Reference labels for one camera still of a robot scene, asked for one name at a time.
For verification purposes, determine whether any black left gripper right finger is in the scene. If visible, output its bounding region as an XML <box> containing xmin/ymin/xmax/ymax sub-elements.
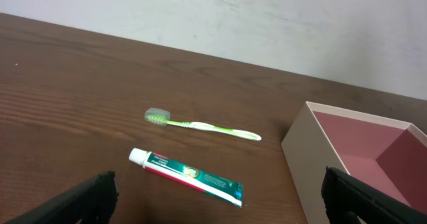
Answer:
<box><xmin>321</xmin><ymin>167</ymin><xmax>426</xmax><ymax>224</ymax></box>

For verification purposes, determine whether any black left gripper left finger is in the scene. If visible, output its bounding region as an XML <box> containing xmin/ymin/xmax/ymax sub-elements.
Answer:
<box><xmin>8</xmin><ymin>171</ymin><xmax>118</xmax><ymax>224</ymax></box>

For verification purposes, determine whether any white box pink interior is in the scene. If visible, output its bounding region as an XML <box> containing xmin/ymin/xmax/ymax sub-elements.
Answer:
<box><xmin>281</xmin><ymin>102</ymin><xmax>426</xmax><ymax>223</ymax></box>

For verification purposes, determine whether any green white toothbrush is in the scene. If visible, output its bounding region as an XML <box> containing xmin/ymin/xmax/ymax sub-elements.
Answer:
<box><xmin>144</xmin><ymin>108</ymin><xmax>262</xmax><ymax>141</ymax></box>

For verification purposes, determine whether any green white toothpaste tube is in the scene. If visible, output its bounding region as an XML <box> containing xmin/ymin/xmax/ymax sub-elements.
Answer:
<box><xmin>129</xmin><ymin>148</ymin><xmax>243</xmax><ymax>207</ymax></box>

